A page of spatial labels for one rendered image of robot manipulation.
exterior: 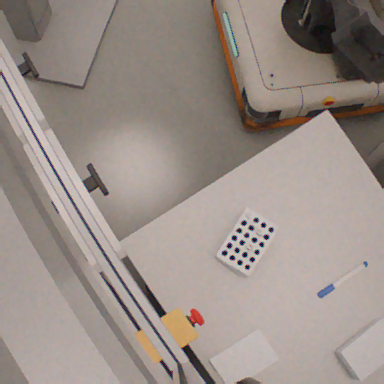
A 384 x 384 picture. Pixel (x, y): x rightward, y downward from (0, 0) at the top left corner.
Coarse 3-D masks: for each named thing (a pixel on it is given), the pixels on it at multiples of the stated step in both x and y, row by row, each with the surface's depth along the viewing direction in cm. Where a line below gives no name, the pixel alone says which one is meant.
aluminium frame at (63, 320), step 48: (0, 144) 4; (48, 144) 107; (0, 192) 3; (0, 240) 3; (48, 240) 3; (96, 240) 102; (0, 288) 2; (48, 288) 3; (96, 288) 5; (0, 336) 2; (48, 336) 2; (96, 336) 3
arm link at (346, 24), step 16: (336, 0) 83; (352, 0) 81; (368, 0) 83; (336, 16) 83; (352, 16) 80; (368, 16) 77; (336, 32) 82; (352, 32) 80; (368, 32) 78; (352, 48) 82; (368, 48) 82; (368, 64) 83
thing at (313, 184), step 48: (288, 144) 133; (336, 144) 134; (240, 192) 130; (288, 192) 130; (336, 192) 131; (144, 240) 126; (192, 240) 127; (288, 240) 127; (336, 240) 128; (192, 288) 124; (240, 288) 124; (288, 288) 125; (336, 288) 125; (240, 336) 121; (288, 336) 122; (336, 336) 122
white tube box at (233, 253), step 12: (252, 216) 125; (240, 228) 124; (252, 228) 126; (264, 228) 124; (276, 228) 124; (228, 240) 123; (240, 240) 124; (252, 240) 127; (264, 240) 123; (228, 252) 122; (240, 252) 122; (252, 252) 123; (228, 264) 123; (240, 264) 125; (252, 264) 122
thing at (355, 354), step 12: (372, 324) 120; (360, 336) 117; (372, 336) 117; (348, 348) 116; (360, 348) 116; (372, 348) 116; (348, 360) 116; (360, 360) 116; (372, 360) 116; (360, 372) 115; (372, 372) 115
